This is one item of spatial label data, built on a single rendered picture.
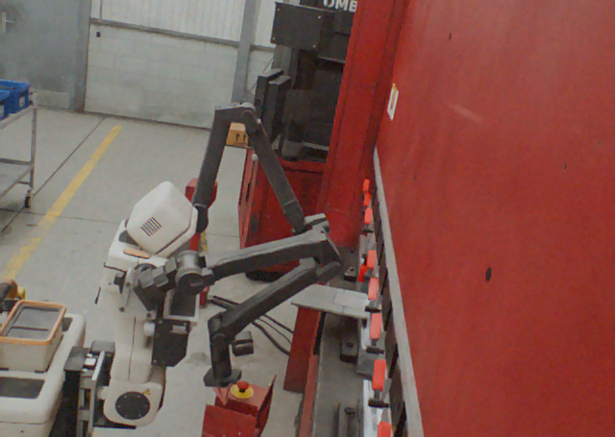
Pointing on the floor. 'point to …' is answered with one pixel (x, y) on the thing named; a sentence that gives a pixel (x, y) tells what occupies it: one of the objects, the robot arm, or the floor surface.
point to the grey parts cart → (12, 170)
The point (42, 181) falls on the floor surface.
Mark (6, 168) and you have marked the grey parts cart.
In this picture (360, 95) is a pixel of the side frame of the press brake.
